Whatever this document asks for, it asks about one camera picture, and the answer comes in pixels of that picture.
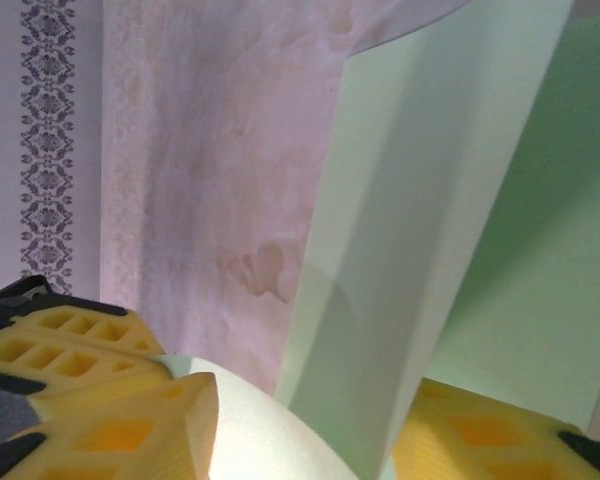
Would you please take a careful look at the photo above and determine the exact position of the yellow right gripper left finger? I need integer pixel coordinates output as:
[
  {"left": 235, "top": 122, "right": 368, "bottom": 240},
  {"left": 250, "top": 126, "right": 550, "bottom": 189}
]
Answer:
[{"left": 0, "top": 372, "right": 220, "bottom": 480}]

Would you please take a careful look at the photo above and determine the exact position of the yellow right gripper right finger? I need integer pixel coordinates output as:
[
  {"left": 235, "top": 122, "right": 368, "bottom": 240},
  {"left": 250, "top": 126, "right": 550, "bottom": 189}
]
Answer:
[{"left": 388, "top": 377, "right": 600, "bottom": 480}]

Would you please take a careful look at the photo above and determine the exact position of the light green cloth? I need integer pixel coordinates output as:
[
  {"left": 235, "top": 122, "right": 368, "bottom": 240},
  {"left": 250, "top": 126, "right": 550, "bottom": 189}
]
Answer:
[{"left": 157, "top": 0, "right": 600, "bottom": 480}]

